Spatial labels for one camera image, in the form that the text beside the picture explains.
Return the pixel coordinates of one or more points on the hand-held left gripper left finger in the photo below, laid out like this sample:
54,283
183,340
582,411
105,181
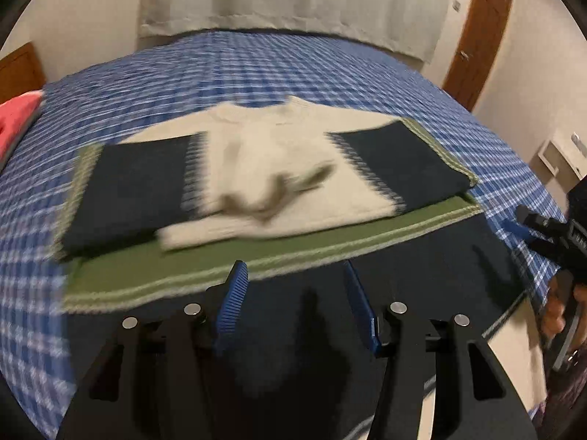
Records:
231,302

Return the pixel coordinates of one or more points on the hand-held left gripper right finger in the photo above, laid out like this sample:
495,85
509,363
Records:
362,311

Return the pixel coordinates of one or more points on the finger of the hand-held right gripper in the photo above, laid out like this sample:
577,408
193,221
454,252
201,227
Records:
516,230
525,214

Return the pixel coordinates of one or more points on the cream navy green knit sweater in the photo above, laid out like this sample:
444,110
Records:
275,156

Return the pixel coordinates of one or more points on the person's right hand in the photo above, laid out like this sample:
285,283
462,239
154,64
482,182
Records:
552,314

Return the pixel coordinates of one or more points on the person's patterned clothing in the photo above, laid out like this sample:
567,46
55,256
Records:
566,403

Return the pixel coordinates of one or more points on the brown wooden door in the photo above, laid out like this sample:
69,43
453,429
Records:
481,32

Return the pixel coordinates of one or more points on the blue plaid bed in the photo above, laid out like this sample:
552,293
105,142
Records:
229,73

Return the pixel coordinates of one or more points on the pink blanket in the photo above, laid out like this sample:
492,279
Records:
13,119

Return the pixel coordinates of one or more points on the white curtain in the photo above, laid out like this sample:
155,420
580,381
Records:
298,0

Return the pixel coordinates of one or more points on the brown wooden headboard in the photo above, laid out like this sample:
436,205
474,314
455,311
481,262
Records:
18,71

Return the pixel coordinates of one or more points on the white wall-mounted unit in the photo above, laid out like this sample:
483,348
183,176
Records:
562,153

